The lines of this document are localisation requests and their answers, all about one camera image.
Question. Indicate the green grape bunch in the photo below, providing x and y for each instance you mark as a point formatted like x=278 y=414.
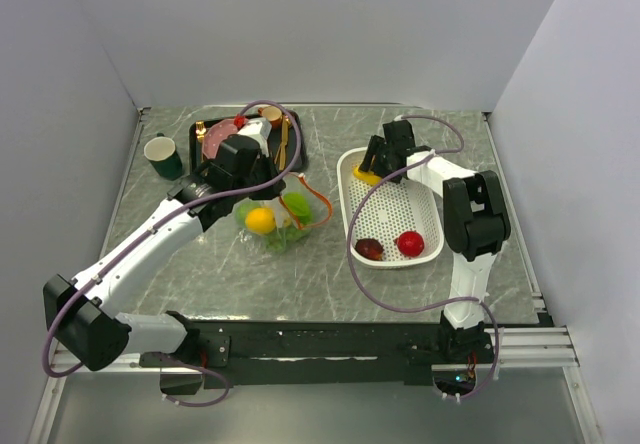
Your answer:
x=281 y=239

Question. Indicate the red strawberry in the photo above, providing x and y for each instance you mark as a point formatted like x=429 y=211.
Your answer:
x=410 y=244

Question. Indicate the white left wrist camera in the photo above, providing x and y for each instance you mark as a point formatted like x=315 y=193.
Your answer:
x=257 y=129

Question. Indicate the small orange cup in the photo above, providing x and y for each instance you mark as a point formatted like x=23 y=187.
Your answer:
x=272 y=114

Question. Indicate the clear zip top bag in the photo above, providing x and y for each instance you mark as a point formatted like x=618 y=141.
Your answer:
x=321 y=207

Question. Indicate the green star fruit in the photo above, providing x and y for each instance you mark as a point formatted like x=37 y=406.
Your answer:
x=298 y=205

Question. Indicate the dark red plum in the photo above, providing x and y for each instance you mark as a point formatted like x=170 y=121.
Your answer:
x=370 y=248

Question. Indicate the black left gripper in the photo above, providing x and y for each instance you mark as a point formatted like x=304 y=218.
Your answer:
x=271 y=172

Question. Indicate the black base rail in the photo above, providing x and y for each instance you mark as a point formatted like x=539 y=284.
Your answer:
x=279 y=353

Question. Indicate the yellow orange fruit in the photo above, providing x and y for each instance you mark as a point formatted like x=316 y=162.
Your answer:
x=260 y=221

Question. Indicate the dark green mug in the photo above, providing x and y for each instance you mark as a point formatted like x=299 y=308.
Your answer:
x=162 y=153

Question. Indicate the white perforated basket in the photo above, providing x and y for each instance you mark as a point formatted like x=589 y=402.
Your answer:
x=392 y=210

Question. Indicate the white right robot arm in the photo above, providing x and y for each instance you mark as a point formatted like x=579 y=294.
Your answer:
x=475 y=217

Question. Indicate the green round cabbage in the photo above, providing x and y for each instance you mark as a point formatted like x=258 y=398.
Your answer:
x=241 y=211

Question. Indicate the pink dotted plate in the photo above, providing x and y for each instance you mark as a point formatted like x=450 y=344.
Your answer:
x=216 y=134

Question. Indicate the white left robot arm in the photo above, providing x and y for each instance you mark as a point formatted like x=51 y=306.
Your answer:
x=85 y=314

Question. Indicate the black serving tray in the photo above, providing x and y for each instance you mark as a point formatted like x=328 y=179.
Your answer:
x=296 y=153

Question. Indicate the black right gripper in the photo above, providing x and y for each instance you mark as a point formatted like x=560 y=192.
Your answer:
x=373 y=149

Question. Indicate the gold fork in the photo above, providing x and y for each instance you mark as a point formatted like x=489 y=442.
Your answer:
x=200 y=134

